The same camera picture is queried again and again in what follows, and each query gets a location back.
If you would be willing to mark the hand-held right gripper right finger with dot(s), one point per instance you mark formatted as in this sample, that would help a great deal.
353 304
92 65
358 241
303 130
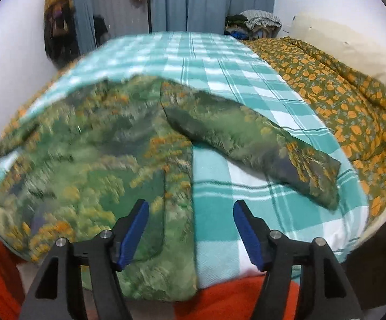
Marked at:
248 236

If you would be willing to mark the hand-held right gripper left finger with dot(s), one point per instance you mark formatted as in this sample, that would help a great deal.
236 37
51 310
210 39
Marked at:
134 233

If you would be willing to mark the green printed garment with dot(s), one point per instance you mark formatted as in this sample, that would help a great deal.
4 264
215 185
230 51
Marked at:
96 160

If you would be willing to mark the pile of clothes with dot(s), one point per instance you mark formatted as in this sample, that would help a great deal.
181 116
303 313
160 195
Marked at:
256 23

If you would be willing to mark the person's orange clothing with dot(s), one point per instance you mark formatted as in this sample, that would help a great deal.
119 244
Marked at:
233 300

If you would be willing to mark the orange floral bedsheet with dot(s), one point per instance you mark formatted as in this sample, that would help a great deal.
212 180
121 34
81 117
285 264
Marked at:
346 106

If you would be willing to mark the teal checked blanket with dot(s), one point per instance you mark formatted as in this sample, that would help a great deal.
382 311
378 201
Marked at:
213 73

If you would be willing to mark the dark hanging bag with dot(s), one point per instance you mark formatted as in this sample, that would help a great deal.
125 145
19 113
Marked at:
59 40

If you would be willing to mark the small dark hanging cloth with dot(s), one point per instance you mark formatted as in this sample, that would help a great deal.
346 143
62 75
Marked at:
99 28

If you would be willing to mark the cream pillow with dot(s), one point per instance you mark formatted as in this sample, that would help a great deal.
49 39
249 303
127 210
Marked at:
346 46

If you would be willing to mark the black vertical pole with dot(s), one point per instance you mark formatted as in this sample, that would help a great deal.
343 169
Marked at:
150 3

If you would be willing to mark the blue curtain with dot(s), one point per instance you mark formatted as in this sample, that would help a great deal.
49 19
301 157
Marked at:
209 0
79 6

